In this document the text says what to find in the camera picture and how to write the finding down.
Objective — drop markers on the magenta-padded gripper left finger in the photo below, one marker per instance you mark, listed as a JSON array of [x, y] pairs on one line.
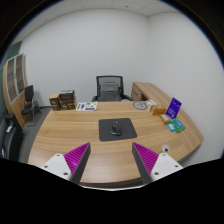
[[75, 159]]

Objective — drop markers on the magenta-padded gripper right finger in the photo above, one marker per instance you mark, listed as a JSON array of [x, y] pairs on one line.
[[148, 159]]

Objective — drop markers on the black computer mouse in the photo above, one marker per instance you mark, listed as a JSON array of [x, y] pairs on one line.
[[116, 128]]

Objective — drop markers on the dark grey mouse pad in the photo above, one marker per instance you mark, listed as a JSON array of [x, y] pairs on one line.
[[128, 131]]

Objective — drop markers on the white round desk grommet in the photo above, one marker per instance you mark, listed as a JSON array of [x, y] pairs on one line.
[[165, 148]]

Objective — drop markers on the small blue box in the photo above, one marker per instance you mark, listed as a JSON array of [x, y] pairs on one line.
[[171, 127]]

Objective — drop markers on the small yellow box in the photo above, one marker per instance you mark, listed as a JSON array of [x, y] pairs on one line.
[[164, 119]]

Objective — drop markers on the small green box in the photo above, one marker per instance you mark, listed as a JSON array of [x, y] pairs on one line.
[[179, 125]]

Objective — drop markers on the small orange box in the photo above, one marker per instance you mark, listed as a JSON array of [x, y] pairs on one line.
[[157, 110]]

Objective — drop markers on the printed paper sheet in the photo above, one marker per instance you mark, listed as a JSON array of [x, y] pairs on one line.
[[86, 106]]

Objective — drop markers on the round grey white disc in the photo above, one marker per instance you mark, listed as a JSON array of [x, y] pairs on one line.
[[140, 105]]

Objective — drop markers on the wide brown carton box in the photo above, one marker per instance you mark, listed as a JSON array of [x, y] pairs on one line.
[[67, 105]]

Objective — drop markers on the white paper sheet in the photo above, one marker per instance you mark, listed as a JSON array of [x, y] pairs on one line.
[[151, 102]]

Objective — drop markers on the purple sign card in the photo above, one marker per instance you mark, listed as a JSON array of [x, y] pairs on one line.
[[174, 108]]

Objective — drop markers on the black carton box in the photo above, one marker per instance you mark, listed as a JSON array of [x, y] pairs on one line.
[[67, 95]]

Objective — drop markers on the wooden side desk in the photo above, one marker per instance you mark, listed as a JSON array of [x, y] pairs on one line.
[[148, 91]]

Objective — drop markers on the black armchair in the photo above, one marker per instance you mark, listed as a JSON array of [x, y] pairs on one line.
[[10, 140]]

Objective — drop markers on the black visitor chair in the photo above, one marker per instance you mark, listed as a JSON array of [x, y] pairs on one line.
[[29, 100]]

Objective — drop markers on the black mesh office chair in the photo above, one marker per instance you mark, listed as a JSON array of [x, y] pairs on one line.
[[110, 89]]

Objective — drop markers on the wooden shelf unit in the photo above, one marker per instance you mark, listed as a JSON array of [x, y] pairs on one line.
[[15, 86]]

